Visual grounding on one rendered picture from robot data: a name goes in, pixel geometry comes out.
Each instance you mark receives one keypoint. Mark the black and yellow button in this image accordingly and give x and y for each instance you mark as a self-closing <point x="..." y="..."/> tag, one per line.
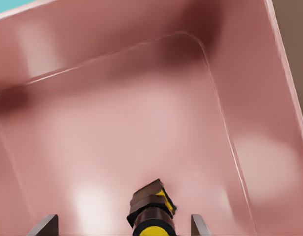
<point x="151" y="211"/>

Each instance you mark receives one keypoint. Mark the pink plastic box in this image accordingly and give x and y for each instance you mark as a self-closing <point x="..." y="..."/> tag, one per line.
<point x="131" y="118"/>

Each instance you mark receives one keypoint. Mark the pale blue-green tray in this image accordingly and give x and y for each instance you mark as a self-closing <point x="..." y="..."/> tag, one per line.
<point x="8" y="5"/>

